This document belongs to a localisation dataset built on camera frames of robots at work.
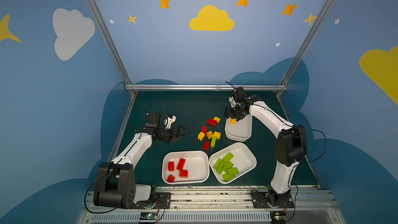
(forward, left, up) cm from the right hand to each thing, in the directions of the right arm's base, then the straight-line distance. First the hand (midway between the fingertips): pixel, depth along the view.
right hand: (228, 114), depth 92 cm
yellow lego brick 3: (-8, +6, -12) cm, 16 cm away
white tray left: (-28, +24, -14) cm, 39 cm away
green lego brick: (-28, +4, -12) cm, 31 cm away
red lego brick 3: (-16, +13, -12) cm, 23 cm away
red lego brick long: (-28, +26, -11) cm, 40 cm away
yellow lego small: (+5, +6, -12) cm, 15 cm away
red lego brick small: (-29, +31, -10) cm, 44 cm away
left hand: (-15, +25, 0) cm, 29 cm away
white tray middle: (-22, -9, -14) cm, 28 cm away
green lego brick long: (-25, +6, -13) cm, 29 cm away
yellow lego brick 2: (-9, +16, -12) cm, 22 cm away
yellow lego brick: (+4, -5, -13) cm, 14 cm away
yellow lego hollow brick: (-8, +11, -11) cm, 18 cm away
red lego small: (-5, +14, -11) cm, 19 cm away
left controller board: (-52, +39, -13) cm, 66 cm away
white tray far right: (-4, -9, -12) cm, 16 cm away
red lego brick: (-32, +25, -13) cm, 42 cm away
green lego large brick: (-22, 0, -13) cm, 25 cm away
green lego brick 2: (-31, -1, -12) cm, 33 cm away
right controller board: (-48, -23, -15) cm, 56 cm away
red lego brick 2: (+2, +9, -12) cm, 15 cm away
